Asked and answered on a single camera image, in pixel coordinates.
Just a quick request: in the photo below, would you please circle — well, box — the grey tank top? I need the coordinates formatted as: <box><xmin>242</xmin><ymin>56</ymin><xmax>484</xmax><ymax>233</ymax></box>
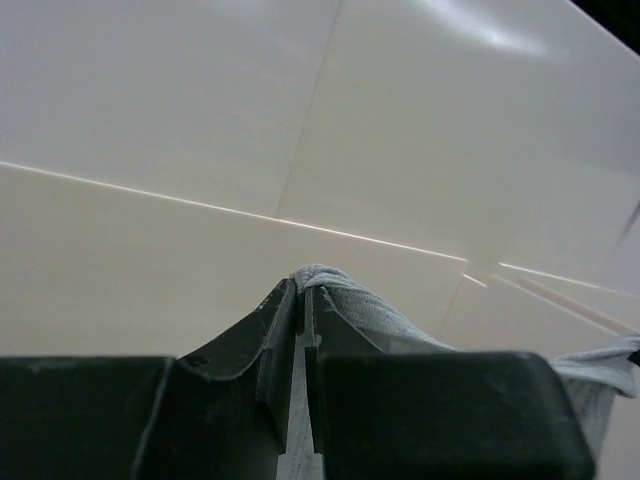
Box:
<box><xmin>276</xmin><ymin>264</ymin><xmax>639</xmax><ymax>479</ymax></box>

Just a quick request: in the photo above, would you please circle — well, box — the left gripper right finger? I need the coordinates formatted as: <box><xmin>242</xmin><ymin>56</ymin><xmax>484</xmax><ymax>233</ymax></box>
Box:
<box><xmin>303</xmin><ymin>287</ymin><xmax>395</xmax><ymax>479</ymax></box>

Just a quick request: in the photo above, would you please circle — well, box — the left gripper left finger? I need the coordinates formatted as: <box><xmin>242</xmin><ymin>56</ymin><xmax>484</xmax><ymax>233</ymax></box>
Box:
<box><xmin>132</xmin><ymin>279</ymin><xmax>296</xmax><ymax>479</ymax></box>

